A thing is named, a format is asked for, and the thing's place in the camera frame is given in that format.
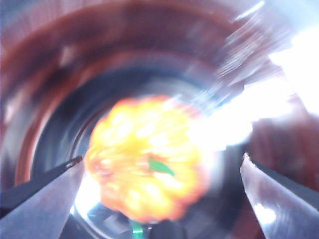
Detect small orange pumpkin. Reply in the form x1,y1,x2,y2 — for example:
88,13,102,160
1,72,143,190
84,94,212,222

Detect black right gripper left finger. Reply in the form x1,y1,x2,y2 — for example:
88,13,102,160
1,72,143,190
0,155,84,239

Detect sage green electric pot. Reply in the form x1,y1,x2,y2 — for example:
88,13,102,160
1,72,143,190
0,0,319,239

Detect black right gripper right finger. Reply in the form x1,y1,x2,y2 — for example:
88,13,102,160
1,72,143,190
239,152,319,239

